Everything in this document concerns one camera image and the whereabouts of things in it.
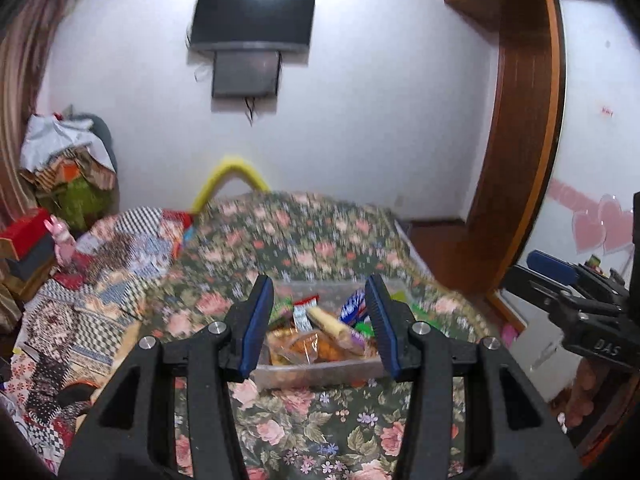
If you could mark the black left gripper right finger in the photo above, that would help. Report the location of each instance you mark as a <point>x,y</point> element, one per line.
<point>509,431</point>

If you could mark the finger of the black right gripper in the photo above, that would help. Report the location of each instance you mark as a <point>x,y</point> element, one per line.
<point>587,282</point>
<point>540,292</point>

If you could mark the orange bread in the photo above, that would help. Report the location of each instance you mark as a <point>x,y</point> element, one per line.
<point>287,346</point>

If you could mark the green peas snack bag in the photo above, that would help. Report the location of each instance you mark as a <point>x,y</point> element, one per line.
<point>366,332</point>

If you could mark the clear plastic storage box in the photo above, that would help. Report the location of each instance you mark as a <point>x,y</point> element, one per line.
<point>332,296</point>

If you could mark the pile of clothes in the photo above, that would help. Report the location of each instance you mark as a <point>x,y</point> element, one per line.
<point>70,164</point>

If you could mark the purple label cracker pack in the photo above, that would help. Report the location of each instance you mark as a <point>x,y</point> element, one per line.
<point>347,338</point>

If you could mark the pink plush toy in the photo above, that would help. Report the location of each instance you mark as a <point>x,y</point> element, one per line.
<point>64,242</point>

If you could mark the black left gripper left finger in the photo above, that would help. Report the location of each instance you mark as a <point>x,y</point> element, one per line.
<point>129,433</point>

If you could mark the brown wooden door frame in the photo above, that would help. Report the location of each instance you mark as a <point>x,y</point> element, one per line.
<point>524,129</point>

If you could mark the green floral bedspread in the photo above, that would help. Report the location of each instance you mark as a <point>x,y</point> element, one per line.
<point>312,247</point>

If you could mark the wall mounted black television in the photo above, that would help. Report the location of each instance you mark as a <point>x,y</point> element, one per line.
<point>272,25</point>

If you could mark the white cabinet with pink hearts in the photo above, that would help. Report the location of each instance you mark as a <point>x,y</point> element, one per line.
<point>587,207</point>

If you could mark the blue biscuit snack bag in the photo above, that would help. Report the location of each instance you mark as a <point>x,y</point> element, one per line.
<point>354,309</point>

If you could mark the red white snack packet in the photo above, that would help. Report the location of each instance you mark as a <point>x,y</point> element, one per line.
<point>300,313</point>

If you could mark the red box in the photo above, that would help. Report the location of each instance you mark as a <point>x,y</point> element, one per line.
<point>25,234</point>

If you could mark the striped red curtain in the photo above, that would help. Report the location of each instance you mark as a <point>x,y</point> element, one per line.
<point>28,28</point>

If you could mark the patchwork checkered quilt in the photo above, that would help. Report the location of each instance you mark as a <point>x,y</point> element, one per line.
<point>71,337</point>

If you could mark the black box under television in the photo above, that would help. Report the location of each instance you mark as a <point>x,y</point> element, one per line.
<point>246,74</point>

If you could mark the yellow foam tube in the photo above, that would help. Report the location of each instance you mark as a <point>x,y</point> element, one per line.
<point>230,168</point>

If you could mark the person's right hand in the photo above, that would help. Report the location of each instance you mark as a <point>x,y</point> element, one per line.
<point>600,403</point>

